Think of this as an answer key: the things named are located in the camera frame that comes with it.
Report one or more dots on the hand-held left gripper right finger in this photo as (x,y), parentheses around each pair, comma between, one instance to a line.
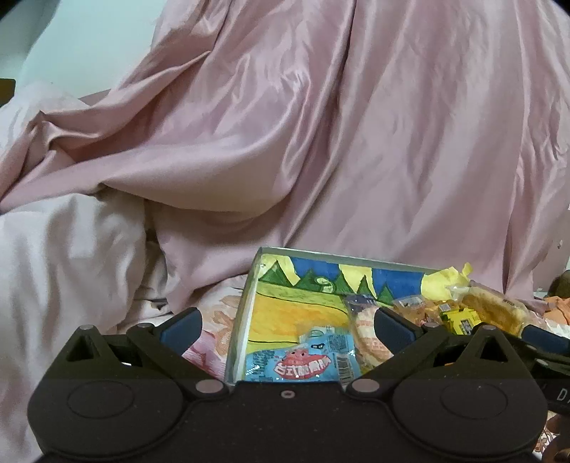
(392,328)

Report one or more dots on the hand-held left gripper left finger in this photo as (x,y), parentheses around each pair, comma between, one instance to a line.
(180,330)

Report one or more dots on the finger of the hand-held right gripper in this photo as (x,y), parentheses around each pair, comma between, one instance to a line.
(545,339)

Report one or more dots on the clear pack of cookies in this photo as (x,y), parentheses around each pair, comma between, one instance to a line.
(363,338)

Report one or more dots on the cream bread packet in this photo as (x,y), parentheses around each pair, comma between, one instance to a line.
(490,307)

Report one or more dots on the yellow-green snack packet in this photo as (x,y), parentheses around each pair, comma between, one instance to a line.
(458,318)

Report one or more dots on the grey box with painted inside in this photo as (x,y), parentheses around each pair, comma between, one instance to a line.
(289,311)

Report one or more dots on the blue candy packet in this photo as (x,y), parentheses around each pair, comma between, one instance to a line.
(294,365)

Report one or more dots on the orange cloth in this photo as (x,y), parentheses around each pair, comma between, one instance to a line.
(559,311)

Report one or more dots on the crumpled yellow paper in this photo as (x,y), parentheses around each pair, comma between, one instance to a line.
(441,285)

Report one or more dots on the white duvet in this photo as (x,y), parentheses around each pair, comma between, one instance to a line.
(67,267)

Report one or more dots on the pink satin cloth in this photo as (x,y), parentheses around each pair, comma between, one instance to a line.
(311,133)

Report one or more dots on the wooden headboard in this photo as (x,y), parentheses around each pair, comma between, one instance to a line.
(5,91)

